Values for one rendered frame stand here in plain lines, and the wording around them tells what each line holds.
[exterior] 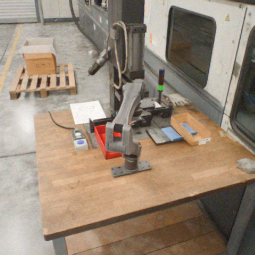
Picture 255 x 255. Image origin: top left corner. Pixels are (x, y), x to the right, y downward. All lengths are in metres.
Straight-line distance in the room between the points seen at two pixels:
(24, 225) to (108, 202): 1.29
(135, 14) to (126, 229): 1.37
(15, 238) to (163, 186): 1.39
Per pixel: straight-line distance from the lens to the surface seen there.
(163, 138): 1.53
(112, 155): 1.38
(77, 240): 1.92
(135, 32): 1.42
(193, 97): 2.17
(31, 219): 2.39
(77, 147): 1.45
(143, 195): 1.20
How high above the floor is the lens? 1.77
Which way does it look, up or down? 31 degrees down
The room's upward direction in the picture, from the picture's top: 1 degrees clockwise
